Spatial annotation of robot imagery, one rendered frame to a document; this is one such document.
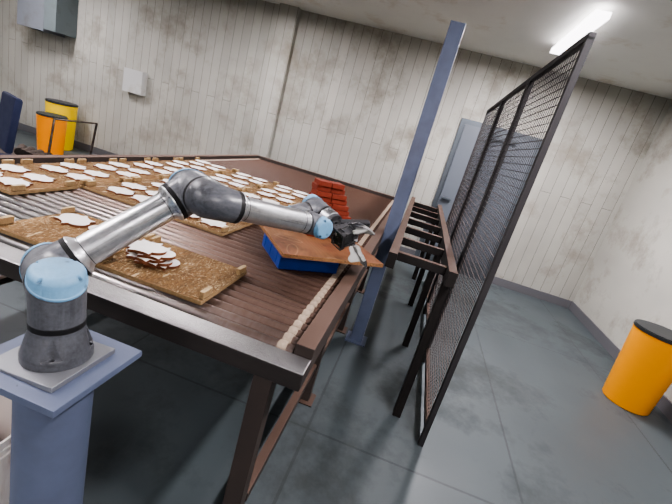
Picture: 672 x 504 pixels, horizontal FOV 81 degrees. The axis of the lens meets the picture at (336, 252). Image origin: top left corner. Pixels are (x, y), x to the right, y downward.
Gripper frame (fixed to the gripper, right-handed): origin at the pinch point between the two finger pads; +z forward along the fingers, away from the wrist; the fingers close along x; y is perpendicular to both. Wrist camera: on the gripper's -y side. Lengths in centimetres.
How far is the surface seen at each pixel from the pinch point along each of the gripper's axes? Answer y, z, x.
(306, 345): 36.0, 13.5, -11.7
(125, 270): 69, -46, -15
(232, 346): 54, 3, -11
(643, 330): -269, 84, -139
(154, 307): 67, -24, -12
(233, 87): -208, -520, -142
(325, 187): -27, -60, -16
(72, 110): -2, -693, -218
